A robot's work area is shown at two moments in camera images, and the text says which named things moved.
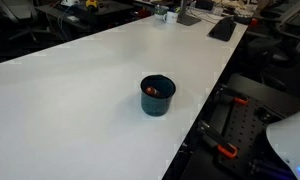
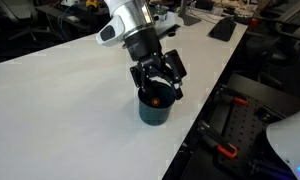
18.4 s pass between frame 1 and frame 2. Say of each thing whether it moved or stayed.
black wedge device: stayed
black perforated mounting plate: stayed
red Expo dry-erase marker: moved
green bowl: stayed
